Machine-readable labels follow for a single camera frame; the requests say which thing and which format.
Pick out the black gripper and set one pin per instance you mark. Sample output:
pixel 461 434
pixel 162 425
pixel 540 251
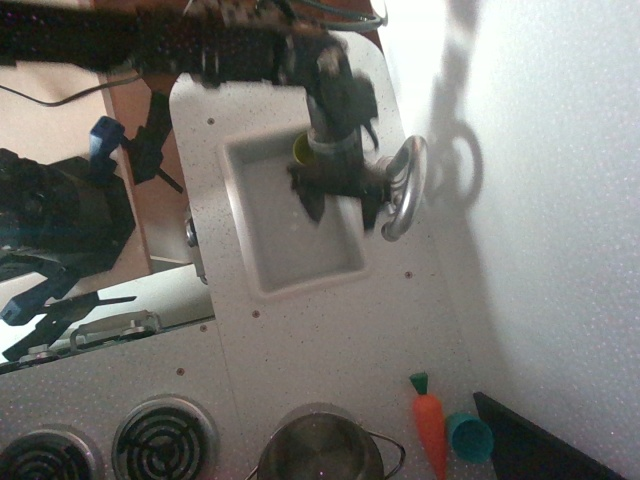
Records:
pixel 341 103

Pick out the silver curved faucet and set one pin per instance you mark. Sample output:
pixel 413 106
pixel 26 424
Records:
pixel 406 173

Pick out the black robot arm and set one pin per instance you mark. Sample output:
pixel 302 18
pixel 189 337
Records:
pixel 221 42

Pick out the yellow-green plastic cup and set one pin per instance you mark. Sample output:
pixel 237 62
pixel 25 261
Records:
pixel 302 152

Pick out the grey toy sink basin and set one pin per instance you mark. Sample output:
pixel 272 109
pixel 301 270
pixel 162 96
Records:
pixel 283 250

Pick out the silver stove knob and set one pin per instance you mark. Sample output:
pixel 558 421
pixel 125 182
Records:
pixel 193 246

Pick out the blue black clamp upper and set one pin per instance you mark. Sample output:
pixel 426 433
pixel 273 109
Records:
pixel 144 150

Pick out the blue black clamp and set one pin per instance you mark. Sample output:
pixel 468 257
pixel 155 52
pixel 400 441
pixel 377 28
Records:
pixel 56 318
pixel 144 150

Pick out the orange toy carrot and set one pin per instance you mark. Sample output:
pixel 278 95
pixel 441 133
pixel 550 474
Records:
pixel 430 424

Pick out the stainless steel pot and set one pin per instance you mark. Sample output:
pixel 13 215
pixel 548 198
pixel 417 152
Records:
pixel 325 445

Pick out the teal plastic cup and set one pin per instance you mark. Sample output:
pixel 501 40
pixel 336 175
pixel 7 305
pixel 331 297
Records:
pixel 470 438

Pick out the black bag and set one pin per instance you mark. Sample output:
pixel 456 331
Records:
pixel 56 217

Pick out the black coil burner middle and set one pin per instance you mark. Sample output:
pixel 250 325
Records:
pixel 166 437

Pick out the black coil burner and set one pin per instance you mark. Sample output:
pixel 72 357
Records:
pixel 52 452
pixel 166 437

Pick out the blue black clamp lower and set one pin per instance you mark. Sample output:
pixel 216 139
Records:
pixel 56 318

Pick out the black triangular panel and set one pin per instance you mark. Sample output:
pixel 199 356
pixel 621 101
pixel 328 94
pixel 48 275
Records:
pixel 523 450

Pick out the black coil burner left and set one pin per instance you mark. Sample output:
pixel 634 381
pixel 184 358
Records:
pixel 52 452

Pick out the silver oven door handle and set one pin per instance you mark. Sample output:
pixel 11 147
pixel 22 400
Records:
pixel 126 325

